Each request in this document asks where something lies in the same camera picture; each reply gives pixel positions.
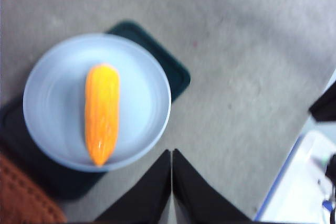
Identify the brown wicker basket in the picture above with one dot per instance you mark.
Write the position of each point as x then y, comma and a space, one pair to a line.
23, 197

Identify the light blue round plate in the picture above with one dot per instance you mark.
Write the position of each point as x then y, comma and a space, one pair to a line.
57, 103

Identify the dark green tray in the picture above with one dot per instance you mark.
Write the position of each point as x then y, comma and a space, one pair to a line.
170, 69

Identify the yellow corn cob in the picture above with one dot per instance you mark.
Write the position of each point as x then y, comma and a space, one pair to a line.
102, 108

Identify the white panel with blue edge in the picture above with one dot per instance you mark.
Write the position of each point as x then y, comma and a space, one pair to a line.
294, 182

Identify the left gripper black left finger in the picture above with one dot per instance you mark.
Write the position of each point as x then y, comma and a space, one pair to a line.
147, 197

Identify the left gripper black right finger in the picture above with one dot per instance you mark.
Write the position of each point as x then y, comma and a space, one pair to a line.
194, 197

